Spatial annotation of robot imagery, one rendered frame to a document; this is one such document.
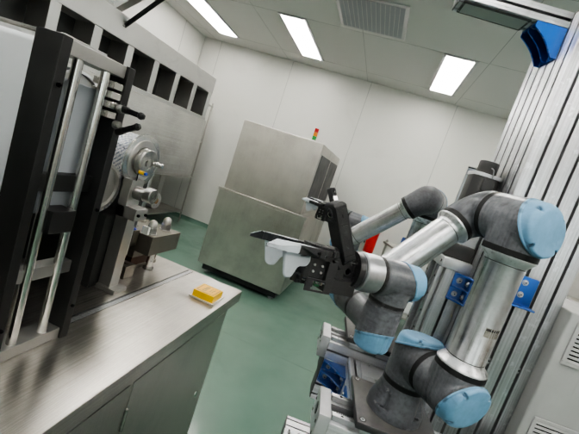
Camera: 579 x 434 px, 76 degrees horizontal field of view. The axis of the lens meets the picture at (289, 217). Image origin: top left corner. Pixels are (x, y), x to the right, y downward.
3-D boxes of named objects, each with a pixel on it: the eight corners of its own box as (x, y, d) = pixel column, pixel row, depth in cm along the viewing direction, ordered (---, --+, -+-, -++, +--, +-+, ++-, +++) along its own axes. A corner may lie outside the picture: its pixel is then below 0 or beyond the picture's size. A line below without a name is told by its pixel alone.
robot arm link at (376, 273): (390, 259, 69) (366, 251, 77) (370, 254, 68) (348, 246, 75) (379, 298, 69) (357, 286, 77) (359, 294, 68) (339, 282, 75)
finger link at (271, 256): (243, 258, 69) (291, 272, 68) (252, 227, 68) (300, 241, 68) (245, 257, 72) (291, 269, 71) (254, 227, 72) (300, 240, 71)
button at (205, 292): (211, 304, 110) (214, 297, 110) (191, 295, 112) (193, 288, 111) (221, 298, 117) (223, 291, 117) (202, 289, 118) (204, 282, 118)
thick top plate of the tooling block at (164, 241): (147, 256, 112) (152, 238, 111) (43, 212, 120) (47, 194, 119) (176, 249, 127) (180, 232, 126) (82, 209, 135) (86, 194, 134)
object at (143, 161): (142, 150, 94) (159, 150, 101) (135, 147, 94) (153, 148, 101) (136, 177, 96) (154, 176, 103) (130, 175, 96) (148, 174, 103)
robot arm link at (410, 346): (408, 367, 109) (426, 325, 107) (440, 399, 96) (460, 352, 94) (376, 362, 104) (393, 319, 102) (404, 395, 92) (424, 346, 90)
